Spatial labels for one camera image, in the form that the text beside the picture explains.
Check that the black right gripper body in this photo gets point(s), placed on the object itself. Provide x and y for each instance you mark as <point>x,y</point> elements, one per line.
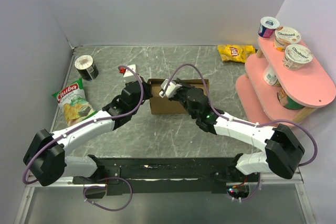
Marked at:
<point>181,94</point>

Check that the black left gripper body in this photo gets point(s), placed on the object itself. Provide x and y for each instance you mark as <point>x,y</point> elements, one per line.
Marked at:
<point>146,95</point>

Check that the brown cardboard box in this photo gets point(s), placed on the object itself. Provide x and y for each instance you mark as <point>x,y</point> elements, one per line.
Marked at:
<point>159,105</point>

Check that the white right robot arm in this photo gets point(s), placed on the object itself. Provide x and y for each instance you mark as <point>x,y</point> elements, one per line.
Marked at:
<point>280,152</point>

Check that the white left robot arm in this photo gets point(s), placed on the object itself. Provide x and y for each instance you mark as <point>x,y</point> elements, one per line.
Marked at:
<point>46,157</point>

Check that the black can white lid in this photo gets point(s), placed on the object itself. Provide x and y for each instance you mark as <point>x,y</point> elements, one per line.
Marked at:
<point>86,67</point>

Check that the yellow Lays chips bag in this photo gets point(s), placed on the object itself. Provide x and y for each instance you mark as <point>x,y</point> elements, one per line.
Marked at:
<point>235,53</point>

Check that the green Chuba chips bag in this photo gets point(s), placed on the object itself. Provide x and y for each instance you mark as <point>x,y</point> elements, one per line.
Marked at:
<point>73,103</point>

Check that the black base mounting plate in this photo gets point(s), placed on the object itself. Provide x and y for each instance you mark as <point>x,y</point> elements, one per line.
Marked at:
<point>165,175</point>

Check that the pink three-tier shelf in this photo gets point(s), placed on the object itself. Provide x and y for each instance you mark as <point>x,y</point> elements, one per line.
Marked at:
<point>309,86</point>

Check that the white cup middle shelf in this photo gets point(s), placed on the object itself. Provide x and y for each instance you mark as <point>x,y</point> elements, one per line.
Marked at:
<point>270,77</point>

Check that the green can lower shelf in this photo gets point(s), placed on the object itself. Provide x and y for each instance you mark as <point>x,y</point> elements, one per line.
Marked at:
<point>287,102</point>

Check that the purple white yogurt cup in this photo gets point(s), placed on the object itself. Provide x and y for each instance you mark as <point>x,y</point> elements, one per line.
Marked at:
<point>267,27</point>

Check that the Chobani yogurt cup rear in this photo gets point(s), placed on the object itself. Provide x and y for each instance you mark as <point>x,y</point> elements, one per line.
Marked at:
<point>285,36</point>

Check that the chobani yogurt cup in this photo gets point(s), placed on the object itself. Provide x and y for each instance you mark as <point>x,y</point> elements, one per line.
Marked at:
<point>296,56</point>
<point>285,36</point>

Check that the Chobani yogurt cup front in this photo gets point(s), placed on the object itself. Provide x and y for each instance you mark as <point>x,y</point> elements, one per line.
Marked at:
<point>296,56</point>

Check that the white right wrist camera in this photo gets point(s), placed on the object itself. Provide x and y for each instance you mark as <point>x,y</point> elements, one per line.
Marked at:
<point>169,89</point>

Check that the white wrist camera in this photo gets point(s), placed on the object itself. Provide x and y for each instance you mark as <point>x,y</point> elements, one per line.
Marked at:
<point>169,89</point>
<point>129,73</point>

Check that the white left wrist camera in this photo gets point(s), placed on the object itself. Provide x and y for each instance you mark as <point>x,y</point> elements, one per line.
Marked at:
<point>129,73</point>

